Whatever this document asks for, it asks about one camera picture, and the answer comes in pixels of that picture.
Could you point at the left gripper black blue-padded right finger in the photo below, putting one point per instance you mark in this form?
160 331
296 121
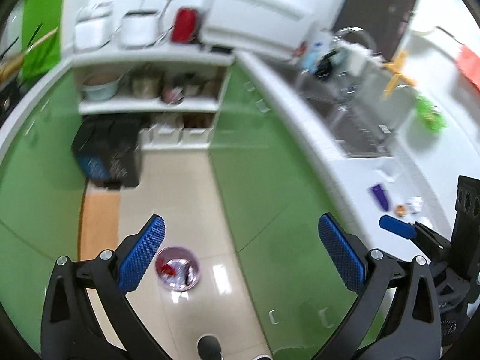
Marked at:
412 327

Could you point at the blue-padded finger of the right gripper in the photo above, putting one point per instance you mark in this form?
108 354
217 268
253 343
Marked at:
397 227

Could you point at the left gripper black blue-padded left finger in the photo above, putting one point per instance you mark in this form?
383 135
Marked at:
69 326

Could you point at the orange round lid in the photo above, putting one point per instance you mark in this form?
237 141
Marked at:
400 210

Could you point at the purple velvet pouch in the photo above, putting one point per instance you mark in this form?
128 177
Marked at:
381 196

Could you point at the red mesh cloth bag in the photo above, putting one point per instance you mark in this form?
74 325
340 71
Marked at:
167 270

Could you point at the stainless steel kitchen sink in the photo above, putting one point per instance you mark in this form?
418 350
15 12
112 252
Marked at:
333 101

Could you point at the black two-compartment trash bin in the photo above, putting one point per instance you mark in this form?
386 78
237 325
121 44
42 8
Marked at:
107 149

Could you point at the white rectangular plastic container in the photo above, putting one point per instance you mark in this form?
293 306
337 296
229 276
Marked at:
388 169

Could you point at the orange floor mat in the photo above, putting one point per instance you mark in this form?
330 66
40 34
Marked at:
99 224

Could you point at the green plastic basket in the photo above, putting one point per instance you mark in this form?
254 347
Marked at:
429 114

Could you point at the pink round waste basket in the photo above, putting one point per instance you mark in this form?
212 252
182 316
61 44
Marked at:
186 264

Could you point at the black shoe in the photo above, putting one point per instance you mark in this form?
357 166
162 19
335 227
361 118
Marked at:
209 348

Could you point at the steel gooseneck faucet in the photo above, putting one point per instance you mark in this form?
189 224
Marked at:
356 33

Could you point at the white storage bin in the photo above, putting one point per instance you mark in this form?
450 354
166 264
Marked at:
199 136
160 138

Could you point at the white storage bin right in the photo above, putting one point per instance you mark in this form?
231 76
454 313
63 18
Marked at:
199 136

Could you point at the light green basin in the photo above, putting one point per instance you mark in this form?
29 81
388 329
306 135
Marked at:
101 87

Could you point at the steel pot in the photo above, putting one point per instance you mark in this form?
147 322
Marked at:
146 85

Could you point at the white open shelf unit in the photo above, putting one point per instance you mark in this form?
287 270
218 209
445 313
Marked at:
174 93

